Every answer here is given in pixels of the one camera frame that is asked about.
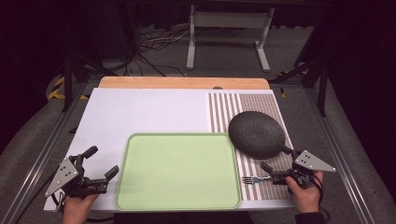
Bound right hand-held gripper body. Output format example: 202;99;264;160
271;149;337;189

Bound light green tray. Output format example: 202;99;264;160
114;133;243;212

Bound white board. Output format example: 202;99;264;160
43;87;297;213

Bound dark textured pan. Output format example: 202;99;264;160
228;110;293;161

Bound brown striped placemat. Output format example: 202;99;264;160
207;91;295;202

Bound person's right hand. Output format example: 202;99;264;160
286;171;324;215

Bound silver metal fork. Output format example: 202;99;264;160
242;175;273;185

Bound black tripod stand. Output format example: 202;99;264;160
61;46;120;114
270;18;329;118

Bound white metal stand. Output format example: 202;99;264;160
186;4;276;73

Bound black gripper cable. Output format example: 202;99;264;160
312;173;332;222
50;191;67;214

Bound person's left hand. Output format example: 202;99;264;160
62;193;99;224

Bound bundle of floor cables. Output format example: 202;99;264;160
124;26;191;77

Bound aluminium rail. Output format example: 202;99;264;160
0;82;92;224
303;87;376;224

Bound yellow black hazard tape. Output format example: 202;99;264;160
46;76;91;101

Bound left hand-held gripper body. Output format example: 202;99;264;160
44;154;110;199

